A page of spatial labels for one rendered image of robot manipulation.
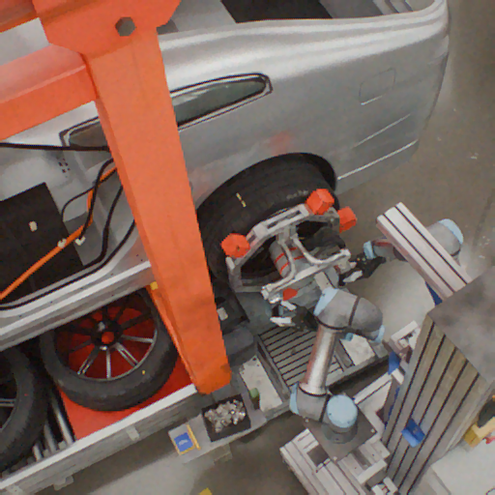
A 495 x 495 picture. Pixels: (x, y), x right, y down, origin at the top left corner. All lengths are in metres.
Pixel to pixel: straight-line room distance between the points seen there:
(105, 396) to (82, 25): 2.49
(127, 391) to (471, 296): 2.00
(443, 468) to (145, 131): 1.61
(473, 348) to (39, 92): 1.27
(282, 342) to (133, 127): 2.51
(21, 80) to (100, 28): 0.28
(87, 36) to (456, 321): 1.23
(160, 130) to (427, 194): 3.02
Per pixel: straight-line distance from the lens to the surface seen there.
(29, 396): 3.92
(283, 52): 3.06
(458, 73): 5.43
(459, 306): 2.25
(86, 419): 4.06
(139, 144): 2.02
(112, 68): 1.79
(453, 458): 2.94
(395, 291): 4.51
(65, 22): 1.58
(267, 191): 3.39
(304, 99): 3.16
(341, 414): 3.13
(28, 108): 1.84
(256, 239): 3.38
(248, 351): 3.94
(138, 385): 3.81
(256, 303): 4.20
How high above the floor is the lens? 4.04
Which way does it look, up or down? 61 degrees down
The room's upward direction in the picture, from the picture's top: 6 degrees counter-clockwise
